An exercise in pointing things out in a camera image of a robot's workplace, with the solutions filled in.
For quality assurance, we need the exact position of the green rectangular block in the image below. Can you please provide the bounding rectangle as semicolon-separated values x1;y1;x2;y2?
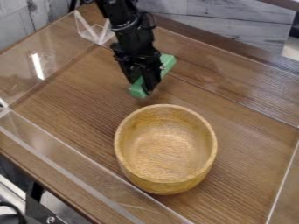
128;53;176;98

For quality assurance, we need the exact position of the clear acrylic tray wall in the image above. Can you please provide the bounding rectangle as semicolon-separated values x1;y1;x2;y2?
0;16;299;224

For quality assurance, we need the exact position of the black cable under table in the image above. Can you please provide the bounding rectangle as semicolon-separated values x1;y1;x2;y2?
0;200;28;224

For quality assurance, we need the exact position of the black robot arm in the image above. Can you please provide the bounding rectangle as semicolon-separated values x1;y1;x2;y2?
90;0;162;95

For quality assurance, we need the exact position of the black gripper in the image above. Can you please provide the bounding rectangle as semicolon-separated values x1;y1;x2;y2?
110;24;161;95

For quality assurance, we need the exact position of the brown wooden bowl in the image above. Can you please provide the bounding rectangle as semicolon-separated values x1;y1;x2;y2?
113;104;219;195

